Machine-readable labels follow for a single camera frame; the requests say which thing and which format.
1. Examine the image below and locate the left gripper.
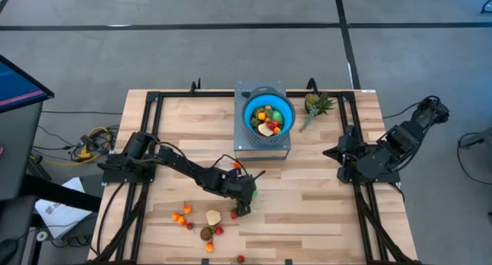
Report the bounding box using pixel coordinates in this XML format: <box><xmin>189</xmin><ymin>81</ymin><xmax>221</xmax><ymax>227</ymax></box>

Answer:
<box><xmin>224</xmin><ymin>170</ymin><xmax>267</xmax><ymax>217</ymax></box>

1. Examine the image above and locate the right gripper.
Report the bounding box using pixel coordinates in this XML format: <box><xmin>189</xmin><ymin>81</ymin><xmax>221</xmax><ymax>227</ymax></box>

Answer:
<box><xmin>322</xmin><ymin>136</ymin><xmax>364</xmax><ymax>184</ymax></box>

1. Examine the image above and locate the blue collapsible bowl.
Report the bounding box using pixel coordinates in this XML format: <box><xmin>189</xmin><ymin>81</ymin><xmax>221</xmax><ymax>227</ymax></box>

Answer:
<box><xmin>241</xmin><ymin>86</ymin><xmax>296</xmax><ymax>146</ymax></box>

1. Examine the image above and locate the grey perforated metal stand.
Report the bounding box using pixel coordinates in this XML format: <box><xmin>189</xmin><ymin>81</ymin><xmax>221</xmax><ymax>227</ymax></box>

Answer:
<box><xmin>233</xmin><ymin>80</ymin><xmax>292</xmax><ymax>161</ymax></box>

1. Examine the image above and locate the potted succulent plant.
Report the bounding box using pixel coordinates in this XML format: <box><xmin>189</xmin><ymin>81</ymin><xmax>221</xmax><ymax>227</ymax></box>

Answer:
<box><xmin>298</xmin><ymin>91</ymin><xmax>336</xmax><ymax>134</ymax></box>

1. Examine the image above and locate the black plug connector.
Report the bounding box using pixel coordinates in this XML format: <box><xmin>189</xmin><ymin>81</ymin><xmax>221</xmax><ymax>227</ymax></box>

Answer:
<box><xmin>79</xmin><ymin>134</ymin><xmax>100</xmax><ymax>153</ymax></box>

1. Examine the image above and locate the black desk bar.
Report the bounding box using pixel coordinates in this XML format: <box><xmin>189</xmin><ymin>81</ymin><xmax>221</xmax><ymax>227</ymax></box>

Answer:
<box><xmin>21</xmin><ymin>174</ymin><xmax>101</xmax><ymax>213</ymax></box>

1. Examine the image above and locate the white paper sheet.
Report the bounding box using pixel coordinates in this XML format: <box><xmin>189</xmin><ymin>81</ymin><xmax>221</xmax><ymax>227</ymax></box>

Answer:
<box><xmin>34</xmin><ymin>176</ymin><xmax>93</xmax><ymax>240</ymax></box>

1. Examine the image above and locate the blue screen monitor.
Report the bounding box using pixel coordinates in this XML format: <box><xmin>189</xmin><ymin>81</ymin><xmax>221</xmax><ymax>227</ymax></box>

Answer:
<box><xmin>0</xmin><ymin>54</ymin><xmax>55</xmax><ymax>114</ymax></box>

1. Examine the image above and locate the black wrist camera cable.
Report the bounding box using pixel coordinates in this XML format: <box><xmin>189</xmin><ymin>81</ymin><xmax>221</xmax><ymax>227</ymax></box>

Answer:
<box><xmin>211</xmin><ymin>153</ymin><xmax>250</xmax><ymax>177</ymax></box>

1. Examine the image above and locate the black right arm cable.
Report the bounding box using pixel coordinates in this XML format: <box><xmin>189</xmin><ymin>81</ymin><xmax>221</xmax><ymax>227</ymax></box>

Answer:
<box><xmin>381</xmin><ymin>101</ymin><xmax>424</xmax><ymax>120</ymax></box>

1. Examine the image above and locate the thin black floor cable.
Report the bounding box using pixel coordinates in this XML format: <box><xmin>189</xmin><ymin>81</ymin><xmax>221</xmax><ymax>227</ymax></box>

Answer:
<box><xmin>456</xmin><ymin>131</ymin><xmax>492</xmax><ymax>186</ymax></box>

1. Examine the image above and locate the thick black cable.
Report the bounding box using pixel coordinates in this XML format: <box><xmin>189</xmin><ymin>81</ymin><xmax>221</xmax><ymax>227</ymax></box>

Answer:
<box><xmin>95</xmin><ymin>182</ymin><xmax>126</xmax><ymax>257</ymax></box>

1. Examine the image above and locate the yellow cable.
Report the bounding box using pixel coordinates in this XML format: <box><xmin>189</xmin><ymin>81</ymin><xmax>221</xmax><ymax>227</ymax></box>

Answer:
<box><xmin>42</xmin><ymin>125</ymin><xmax>113</xmax><ymax>167</ymax></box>

